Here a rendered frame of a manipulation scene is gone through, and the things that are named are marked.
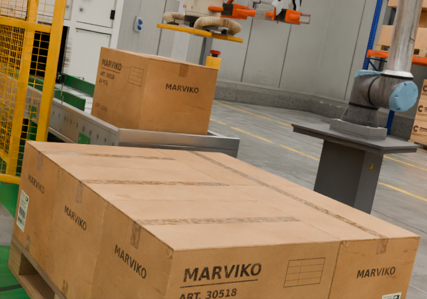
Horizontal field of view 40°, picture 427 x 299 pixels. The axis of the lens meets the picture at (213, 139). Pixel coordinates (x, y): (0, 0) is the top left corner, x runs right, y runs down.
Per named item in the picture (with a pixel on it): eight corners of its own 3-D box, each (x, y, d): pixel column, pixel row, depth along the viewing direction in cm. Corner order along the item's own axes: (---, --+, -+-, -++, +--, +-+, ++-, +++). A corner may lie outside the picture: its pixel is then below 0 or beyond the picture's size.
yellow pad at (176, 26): (155, 26, 294) (157, 16, 293) (173, 30, 300) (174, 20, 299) (194, 33, 267) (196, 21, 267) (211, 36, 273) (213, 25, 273)
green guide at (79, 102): (-8, 73, 461) (-7, 62, 460) (6, 75, 467) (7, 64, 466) (67, 112, 333) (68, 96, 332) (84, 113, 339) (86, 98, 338)
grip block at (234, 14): (219, 15, 269) (222, 2, 268) (236, 19, 275) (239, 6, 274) (230, 16, 262) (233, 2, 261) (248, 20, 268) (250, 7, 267)
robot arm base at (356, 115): (347, 119, 315) (351, 101, 314) (382, 127, 306) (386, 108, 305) (335, 119, 299) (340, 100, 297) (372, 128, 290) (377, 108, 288)
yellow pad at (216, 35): (187, 33, 305) (189, 23, 305) (203, 36, 312) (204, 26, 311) (227, 39, 279) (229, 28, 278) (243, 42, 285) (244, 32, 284)
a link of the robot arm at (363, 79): (363, 103, 311) (371, 70, 309) (387, 109, 297) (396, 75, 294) (342, 99, 303) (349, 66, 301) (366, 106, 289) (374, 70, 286)
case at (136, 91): (89, 117, 335) (100, 46, 329) (152, 122, 357) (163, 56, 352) (136, 140, 286) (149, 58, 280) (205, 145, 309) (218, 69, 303)
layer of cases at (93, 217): (12, 233, 247) (25, 140, 241) (208, 228, 305) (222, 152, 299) (147, 397, 151) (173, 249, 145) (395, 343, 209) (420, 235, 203)
